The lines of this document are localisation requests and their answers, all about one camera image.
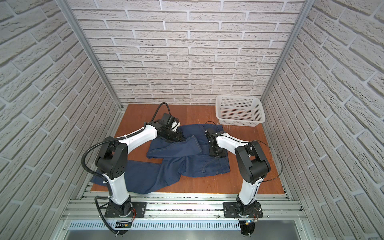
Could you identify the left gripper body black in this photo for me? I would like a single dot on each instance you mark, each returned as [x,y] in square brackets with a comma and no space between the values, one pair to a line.
[175,136]

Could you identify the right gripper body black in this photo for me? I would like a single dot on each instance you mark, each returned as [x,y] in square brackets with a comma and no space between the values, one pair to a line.
[217,152]

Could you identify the blue denim trousers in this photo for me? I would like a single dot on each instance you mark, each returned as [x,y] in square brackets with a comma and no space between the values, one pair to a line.
[189,158]

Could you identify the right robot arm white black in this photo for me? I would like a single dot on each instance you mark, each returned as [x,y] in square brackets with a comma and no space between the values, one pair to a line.
[252,163]

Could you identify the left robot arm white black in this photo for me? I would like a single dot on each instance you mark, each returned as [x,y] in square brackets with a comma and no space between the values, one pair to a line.
[112,159]

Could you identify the white plastic laundry basket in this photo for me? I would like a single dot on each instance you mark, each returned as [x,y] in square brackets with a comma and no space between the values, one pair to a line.
[239,111]

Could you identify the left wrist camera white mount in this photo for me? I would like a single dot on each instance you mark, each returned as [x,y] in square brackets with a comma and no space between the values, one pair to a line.
[175,124]

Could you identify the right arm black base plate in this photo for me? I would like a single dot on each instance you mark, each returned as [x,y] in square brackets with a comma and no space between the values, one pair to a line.
[238,210]

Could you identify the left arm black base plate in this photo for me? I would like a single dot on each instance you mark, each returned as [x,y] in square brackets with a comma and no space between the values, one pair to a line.
[126,210]

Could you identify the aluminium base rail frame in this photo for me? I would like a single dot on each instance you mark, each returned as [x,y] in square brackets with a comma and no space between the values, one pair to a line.
[180,215]

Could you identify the left aluminium corner post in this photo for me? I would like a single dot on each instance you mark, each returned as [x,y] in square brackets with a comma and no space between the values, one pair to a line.
[80,34]

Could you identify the aluminium corner post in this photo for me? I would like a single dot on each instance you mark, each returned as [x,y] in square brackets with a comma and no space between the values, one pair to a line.
[305,10]
[80,34]

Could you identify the right aluminium corner post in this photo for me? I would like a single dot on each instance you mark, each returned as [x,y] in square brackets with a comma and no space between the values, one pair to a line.
[305,10]

